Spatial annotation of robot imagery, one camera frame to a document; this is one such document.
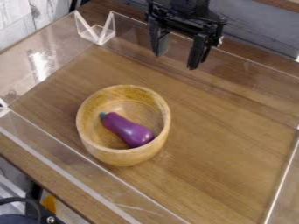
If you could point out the clear acrylic corner bracket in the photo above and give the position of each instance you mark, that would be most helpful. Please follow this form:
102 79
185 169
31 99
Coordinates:
98 34

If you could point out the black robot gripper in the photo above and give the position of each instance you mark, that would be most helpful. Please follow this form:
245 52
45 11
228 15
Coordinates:
192 18

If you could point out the purple toy eggplant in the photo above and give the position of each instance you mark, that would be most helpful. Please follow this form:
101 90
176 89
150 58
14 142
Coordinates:
136 134

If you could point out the brown wooden bowl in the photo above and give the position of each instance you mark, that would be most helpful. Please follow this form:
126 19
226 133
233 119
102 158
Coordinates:
138 104

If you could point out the black clamp with screw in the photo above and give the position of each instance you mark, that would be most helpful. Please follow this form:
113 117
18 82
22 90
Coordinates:
35 194

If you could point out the clear acrylic tray wall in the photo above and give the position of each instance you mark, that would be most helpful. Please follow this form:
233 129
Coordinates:
229 164

